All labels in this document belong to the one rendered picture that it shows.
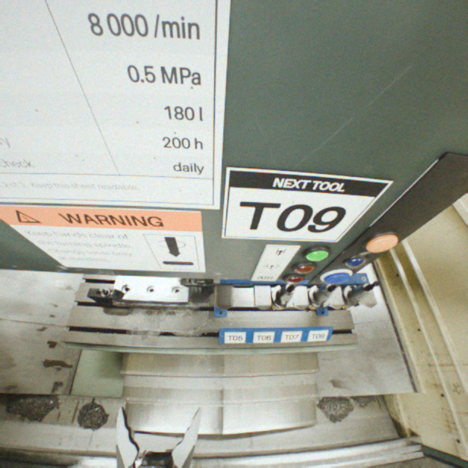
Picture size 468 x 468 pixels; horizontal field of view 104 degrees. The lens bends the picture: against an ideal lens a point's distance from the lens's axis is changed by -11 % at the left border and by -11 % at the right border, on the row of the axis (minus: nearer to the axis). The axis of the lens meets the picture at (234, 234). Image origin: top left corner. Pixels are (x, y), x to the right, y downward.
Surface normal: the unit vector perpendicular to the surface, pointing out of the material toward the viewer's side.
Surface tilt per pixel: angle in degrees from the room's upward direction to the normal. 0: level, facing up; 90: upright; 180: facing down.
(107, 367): 0
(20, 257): 90
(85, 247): 90
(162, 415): 8
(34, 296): 24
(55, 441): 17
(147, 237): 90
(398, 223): 90
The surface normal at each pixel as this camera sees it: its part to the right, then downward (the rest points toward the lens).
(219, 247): 0.01, 0.84
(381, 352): -0.33, -0.51
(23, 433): 0.08, -0.76
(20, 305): 0.49, -0.43
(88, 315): 0.09, -0.54
